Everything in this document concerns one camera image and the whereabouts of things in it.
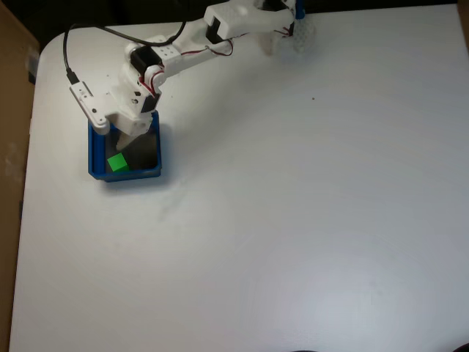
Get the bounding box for green cube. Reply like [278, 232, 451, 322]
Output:
[106, 153, 131, 172]

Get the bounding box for blue open box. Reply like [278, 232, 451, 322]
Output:
[87, 109, 163, 183]

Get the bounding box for brown cardboard box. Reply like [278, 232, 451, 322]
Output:
[0, 3, 40, 352]

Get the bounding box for dark label on cardboard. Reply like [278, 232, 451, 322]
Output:
[26, 49, 40, 85]

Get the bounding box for red white servo wires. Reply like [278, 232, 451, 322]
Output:
[137, 21, 296, 98]

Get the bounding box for silver camera box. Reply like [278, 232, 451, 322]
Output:
[69, 81, 102, 128]

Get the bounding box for black camera cable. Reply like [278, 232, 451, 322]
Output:
[62, 20, 188, 86]

